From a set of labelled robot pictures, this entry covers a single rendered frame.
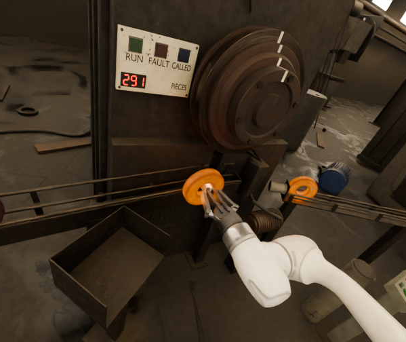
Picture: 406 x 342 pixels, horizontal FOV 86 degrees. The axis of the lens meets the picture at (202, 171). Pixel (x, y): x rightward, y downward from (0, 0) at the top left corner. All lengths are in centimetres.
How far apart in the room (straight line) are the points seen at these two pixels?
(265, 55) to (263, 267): 62
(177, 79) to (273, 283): 70
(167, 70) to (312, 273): 75
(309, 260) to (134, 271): 53
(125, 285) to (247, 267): 39
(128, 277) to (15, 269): 91
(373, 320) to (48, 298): 134
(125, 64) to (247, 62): 38
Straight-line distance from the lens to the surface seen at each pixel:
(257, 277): 59
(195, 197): 79
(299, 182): 128
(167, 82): 83
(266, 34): 82
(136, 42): 77
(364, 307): 59
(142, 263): 82
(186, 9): 84
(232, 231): 63
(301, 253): 68
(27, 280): 156
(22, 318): 147
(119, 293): 79
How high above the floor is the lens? 131
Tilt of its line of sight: 33 degrees down
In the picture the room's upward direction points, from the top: 18 degrees clockwise
